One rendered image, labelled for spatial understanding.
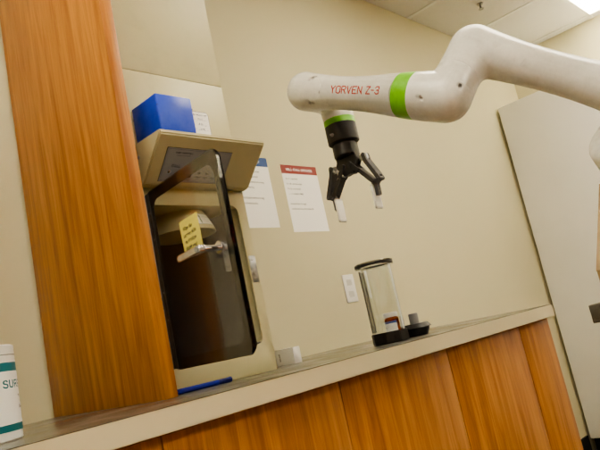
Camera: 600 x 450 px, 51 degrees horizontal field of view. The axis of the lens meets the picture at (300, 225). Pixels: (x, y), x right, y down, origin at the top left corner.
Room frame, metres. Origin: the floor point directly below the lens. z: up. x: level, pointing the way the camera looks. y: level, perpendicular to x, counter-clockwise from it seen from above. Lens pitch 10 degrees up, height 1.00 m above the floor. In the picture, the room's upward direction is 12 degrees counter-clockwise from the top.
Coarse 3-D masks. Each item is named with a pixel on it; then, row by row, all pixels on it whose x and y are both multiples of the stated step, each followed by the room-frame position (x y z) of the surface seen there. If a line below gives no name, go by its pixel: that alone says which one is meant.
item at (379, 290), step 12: (360, 264) 1.74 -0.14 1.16; (372, 264) 1.72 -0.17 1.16; (384, 264) 1.74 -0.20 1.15; (360, 276) 1.76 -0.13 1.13; (372, 276) 1.73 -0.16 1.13; (384, 276) 1.73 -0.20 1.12; (372, 288) 1.73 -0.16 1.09; (384, 288) 1.73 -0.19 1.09; (372, 300) 1.74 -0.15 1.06; (384, 300) 1.73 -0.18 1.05; (396, 300) 1.75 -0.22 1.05; (372, 312) 1.74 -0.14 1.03; (384, 312) 1.73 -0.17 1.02; (396, 312) 1.74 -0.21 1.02; (372, 324) 1.75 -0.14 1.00; (384, 324) 1.73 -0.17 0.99; (396, 324) 1.73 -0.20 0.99
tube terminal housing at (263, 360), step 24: (144, 72) 1.45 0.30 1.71; (144, 96) 1.44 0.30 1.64; (192, 96) 1.55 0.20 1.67; (216, 96) 1.61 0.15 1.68; (216, 120) 1.60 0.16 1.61; (144, 192) 1.41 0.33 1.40; (240, 192) 1.63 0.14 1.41; (240, 216) 1.62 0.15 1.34; (240, 240) 1.64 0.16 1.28; (264, 312) 1.63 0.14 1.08; (264, 336) 1.62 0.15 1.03; (240, 360) 1.55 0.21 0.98; (264, 360) 1.60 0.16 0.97; (192, 384) 1.43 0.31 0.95
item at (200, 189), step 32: (160, 192) 1.33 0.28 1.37; (192, 192) 1.24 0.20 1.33; (224, 192) 1.16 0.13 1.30; (160, 224) 1.35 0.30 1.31; (224, 224) 1.17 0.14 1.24; (160, 256) 1.37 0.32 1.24; (224, 256) 1.18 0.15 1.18; (192, 288) 1.29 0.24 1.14; (224, 288) 1.20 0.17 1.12; (192, 320) 1.30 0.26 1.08; (224, 320) 1.21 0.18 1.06; (192, 352) 1.32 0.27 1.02; (224, 352) 1.23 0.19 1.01
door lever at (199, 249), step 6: (198, 246) 1.15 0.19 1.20; (204, 246) 1.16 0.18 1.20; (210, 246) 1.17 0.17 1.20; (216, 246) 1.18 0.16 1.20; (222, 246) 1.18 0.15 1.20; (186, 252) 1.19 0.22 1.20; (192, 252) 1.17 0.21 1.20; (198, 252) 1.16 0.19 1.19; (204, 252) 1.16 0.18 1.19; (216, 252) 1.20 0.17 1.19; (180, 258) 1.21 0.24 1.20; (186, 258) 1.19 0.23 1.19
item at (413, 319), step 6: (414, 312) 1.88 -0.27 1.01; (414, 318) 1.87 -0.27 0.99; (414, 324) 1.85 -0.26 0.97; (420, 324) 1.85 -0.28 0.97; (426, 324) 1.85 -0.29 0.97; (408, 330) 1.86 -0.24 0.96; (414, 330) 1.85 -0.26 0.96; (420, 330) 1.85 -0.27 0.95; (426, 330) 1.86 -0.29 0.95; (414, 336) 1.86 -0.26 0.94
